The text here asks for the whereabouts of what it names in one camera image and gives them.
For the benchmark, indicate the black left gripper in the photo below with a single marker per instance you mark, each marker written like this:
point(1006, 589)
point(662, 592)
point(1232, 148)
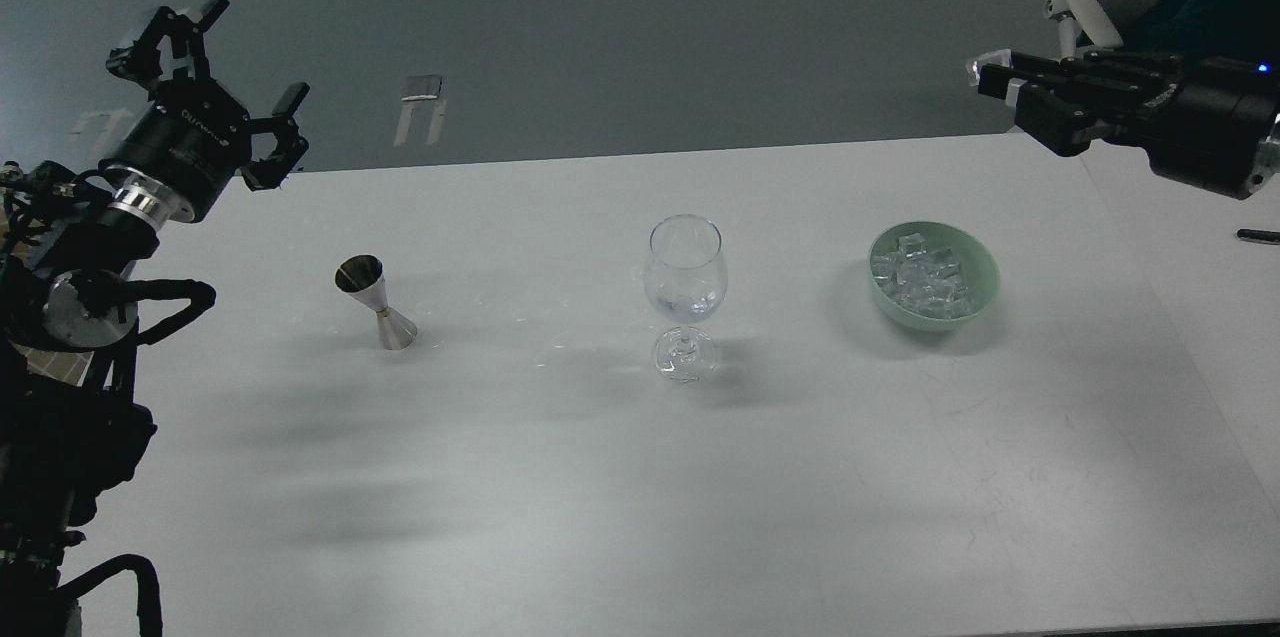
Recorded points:
point(194, 135)

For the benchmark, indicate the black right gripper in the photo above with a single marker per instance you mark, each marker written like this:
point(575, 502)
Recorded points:
point(1212, 126)

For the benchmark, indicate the clear ice cube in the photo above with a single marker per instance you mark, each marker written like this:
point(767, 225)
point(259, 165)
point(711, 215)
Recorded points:
point(974, 66)

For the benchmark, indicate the steel cocktail jigger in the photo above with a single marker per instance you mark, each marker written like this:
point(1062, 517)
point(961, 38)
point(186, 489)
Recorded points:
point(362, 278)

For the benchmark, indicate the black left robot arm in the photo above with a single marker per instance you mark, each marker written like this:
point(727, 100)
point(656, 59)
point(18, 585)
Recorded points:
point(74, 317)

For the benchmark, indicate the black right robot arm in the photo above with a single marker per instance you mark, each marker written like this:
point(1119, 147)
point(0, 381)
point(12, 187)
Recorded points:
point(1209, 123)

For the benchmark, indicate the pile of ice cubes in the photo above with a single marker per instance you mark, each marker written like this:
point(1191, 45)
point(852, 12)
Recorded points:
point(924, 276)

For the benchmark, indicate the clear wine glass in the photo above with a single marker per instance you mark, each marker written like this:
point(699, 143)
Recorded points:
point(685, 280)

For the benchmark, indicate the seated person in teal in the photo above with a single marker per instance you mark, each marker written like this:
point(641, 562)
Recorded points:
point(1200, 29)

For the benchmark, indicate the black marker pen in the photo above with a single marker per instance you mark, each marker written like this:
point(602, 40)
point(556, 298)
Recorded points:
point(1258, 236)

